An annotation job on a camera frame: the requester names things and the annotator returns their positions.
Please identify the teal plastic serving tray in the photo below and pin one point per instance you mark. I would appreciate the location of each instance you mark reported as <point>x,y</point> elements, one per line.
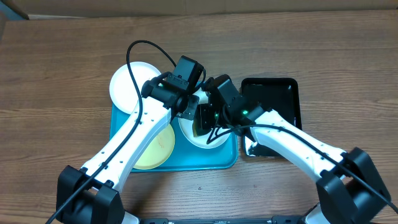
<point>185,155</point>

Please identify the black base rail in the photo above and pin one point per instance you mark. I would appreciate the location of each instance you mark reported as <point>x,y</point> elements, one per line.
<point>278,219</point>

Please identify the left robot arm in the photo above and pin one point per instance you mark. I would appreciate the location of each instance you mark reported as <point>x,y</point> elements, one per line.
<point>91,194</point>

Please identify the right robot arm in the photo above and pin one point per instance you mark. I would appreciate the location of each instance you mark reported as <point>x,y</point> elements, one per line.
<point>349,187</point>

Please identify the white plate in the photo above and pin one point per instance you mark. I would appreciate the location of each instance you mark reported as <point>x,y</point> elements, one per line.
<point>187,128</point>
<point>121,88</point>

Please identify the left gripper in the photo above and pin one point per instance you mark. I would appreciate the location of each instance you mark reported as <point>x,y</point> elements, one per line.
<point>191,113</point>

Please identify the black rectangular water tray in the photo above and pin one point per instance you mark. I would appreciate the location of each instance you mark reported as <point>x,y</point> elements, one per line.
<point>280,94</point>

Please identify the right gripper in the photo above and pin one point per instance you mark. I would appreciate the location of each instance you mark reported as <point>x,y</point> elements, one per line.
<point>208,114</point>

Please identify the green and yellow sponge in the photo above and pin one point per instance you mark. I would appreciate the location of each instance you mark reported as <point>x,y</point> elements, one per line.
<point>198,130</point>

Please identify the yellow-green plate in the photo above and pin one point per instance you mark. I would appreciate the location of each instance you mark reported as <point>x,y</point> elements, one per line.
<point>158,151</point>

